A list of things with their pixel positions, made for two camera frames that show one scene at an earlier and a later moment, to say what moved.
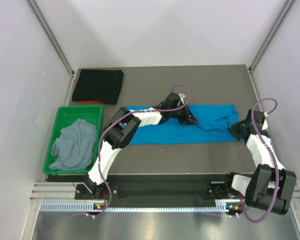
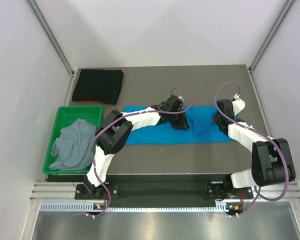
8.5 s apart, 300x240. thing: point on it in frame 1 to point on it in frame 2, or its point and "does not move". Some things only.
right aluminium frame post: [271, 34] does not move
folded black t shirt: [102, 85] does not move
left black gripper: [188, 118] to [182, 124]
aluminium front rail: [54, 192] does not move
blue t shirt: [214, 122] does not move
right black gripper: [233, 129] to [214, 118]
